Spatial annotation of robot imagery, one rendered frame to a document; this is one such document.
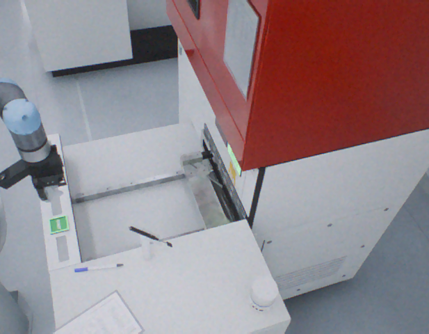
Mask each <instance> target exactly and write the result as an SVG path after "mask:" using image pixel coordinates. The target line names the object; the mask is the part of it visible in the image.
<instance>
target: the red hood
mask: <svg viewBox="0 0 429 334"><path fill-rule="evenodd" d="M165 4H166V13H167V15H168V17H169V19H170V22H171V24H172V26H173V28H174V30H175V32H176V34H177V37H178V38H179V41H180V43H181V45H182V47H183V48H184V51H185V52H186V55H187V57H188V59H189V61H190V64H191V67H192V69H193V71H194V73H195V75H196V77H197V80H198V81H199V83H200V85H201V87H202V89H203V91H204V93H205V95H206V97H207V99H208V101H209V103H210V105H211V108H212V109H213V112H214V113H215V115H216V119H217V121H218V123H219V125H220V128H221V129H222V132H223V134H224V135H225V137H226V139H227V142H228V143H229V146H230V148H231V149H232V152H233V153H234V156H235V158H236V160H237V162H238V164H239V166H240V167H241V170H242V171H247V170H252V169H255V168H261V167H264V166H269V165H272V164H277V163H281V162H284V161H289V160H292V159H300V158H303V157H309V156H312V155H315V154H321V153H324V152H329V151H333V150H338V149H341V148H346V147H350V146H353V145H359V144H362V143H367V142H371V141H376V140H379V139H382V138H388V137H391V136H396V135H399V134H404V133H408V132H413V131H416V130H420V129H425V128H429V0H165Z"/></svg>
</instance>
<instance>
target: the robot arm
mask: <svg viewBox="0 0 429 334"><path fill-rule="evenodd" d="M0 117H1V119H2V120H3V121H4V123H5V124H6V126H7V128H8V129H9V131H10V133H11V136H12V138H13V140H14V142H15V145H16V147H17V149H18V153H19V156H20V158H21V159H19V160H18V161H17V162H15V163H14V164H13V165H11V166H9V167H8V168H7V169H5V170H3V171H2V172H0V187H1V188H3V189H6V190H8V189H9V188H10V187H12V186H14V185H15V184H16V183H18V182H19V181H21V180H22V179H24V178H25V177H27V176H28V175H30V176H31V181H32V183H33V187H34V189H36V191H37V192H38V195H39V198H40V199H41V201H44V202H51V199H54V198H57V197H59V196H62V195H63V194H64V192H63V191H60V190H54V189H55V188H58V187H61V186H67V182H66V180H65V176H64V174H65V172H64V169H63V167H64V164H63V160H62V159H61V156H60V154H58V149H57V146H56V144H55V145H50V144H49V141H48V138H47V135H46V132H45V130H44V127H43V124H42V121H41V117H40V113H39V111H38V110H37V108H36V106H35V104H34V103H33V102H32V101H28V99H27V98H26V96H25V94H24V92H23V90H22V89H21V88H20V87H19V86H18V85H17V84H16V83H15V82H14V81H13V80H12V79H8V78H0ZM62 181H65V182H63V183H62Z"/></svg>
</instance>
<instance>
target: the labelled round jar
mask: <svg viewBox="0 0 429 334"><path fill-rule="evenodd" d="M277 294H278V286H277V283H276V282H275V281H274V280H273V279H272V278H270V277H268V276H260V277H258V278H256V279H255V280H254V282H253V284H252V288H251V290H250V295H249V298H248V300H249V306H250V308H252V309H253V310H254V311H255V312H258V313H265V312H269V311H270V310H271V309H272V307H273V304H274V302H275V299H276V297H277Z"/></svg>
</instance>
